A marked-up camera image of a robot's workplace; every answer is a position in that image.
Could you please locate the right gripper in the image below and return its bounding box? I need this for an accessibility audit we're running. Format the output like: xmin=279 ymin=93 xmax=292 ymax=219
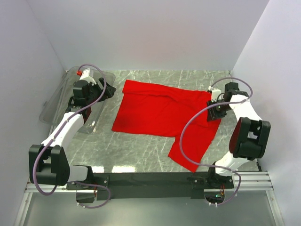
xmin=206 ymin=98 xmax=231 ymax=122

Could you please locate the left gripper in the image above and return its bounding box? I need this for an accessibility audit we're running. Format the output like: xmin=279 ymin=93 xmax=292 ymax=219
xmin=86 ymin=77 xmax=116 ymax=105

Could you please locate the red t shirt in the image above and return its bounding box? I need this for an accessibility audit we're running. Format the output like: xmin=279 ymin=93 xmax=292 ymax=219
xmin=111 ymin=80 xmax=221 ymax=172

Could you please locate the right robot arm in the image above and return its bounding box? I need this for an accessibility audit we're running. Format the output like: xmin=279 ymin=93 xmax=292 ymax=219
xmin=206 ymin=82 xmax=271 ymax=188

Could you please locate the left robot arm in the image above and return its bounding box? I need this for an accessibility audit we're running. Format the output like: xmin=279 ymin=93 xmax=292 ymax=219
xmin=29 ymin=75 xmax=116 ymax=195

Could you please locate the clear plastic bin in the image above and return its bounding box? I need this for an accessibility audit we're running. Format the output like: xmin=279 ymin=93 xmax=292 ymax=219
xmin=40 ymin=67 xmax=116 ymax=134

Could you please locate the black base beam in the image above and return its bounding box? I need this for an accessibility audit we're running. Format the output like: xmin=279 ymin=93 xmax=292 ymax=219
xmin=66 ymin=172 xmax=234 ymax=201

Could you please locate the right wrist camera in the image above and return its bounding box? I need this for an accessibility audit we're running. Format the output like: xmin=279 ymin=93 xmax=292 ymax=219
xmin=208 ymin=86 xmax=221 ymax=102

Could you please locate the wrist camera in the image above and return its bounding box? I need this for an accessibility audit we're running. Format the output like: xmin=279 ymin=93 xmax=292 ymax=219
xmin=208 ymin=86 xmax=221 ymax=102
xmin=77 ymin=68 xmax=96 ymax=85

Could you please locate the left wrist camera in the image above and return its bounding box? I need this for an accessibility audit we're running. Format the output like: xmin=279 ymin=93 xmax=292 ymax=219
xmin=77 ymin=68 xmax=96 ymax=85

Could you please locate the aluminium rail frame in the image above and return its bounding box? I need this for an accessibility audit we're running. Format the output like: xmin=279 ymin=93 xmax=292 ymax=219
xmin=14 ymin=171 xmax=285 ymax=226

